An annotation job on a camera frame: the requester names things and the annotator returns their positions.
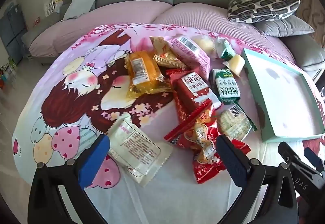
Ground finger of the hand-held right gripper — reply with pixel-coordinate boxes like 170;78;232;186
277;141;306;172
304;147;325;173

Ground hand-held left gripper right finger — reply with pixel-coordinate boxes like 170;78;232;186
215;134;299;224

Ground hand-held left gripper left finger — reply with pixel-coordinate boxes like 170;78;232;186
27;134;110;224

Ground red bread packet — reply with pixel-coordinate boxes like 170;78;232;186
183;110;251;184

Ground clear rice cracker packet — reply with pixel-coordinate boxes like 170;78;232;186
217;103;257;141

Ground teal cardboard box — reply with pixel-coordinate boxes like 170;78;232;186
240;48;325;143

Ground dark red snack packet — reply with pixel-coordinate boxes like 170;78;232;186
165;69;222;141

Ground cream stick snack packet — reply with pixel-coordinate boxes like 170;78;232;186
223;55;245;77

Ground orange cake packet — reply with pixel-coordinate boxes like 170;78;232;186
124;50;173;99

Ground small dark green packet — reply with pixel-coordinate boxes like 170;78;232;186
216;39;236;60

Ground pink snack packet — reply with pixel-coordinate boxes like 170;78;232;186
166;35;211;81

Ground clear bun packet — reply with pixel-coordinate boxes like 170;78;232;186
193;36;219;58

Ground beige swiss roll packet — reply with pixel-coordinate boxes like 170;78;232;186
149;36;188;69

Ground white snack packet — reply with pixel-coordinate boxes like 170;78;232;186
105;112;174;187

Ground printed cartoon blanket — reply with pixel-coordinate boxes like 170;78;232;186
11;24;325;224

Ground green and white packet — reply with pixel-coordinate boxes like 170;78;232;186
211;68;241;105

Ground colourful floor toys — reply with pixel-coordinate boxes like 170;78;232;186
0;58;17;87

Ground grey quilted pillow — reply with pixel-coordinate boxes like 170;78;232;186
254;15;315;37

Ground pink sofa seat cover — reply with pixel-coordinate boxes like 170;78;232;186
28;1;173;58
152;2;305;67

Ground blue cabinet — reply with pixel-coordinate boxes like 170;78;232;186
0;4;27;65

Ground black and white patterned pillow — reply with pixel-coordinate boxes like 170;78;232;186
227;0;301;23

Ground light grey cushion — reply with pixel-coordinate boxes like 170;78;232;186
63;0;102;20

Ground white printed papers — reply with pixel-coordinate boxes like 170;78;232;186
44;0;63;15

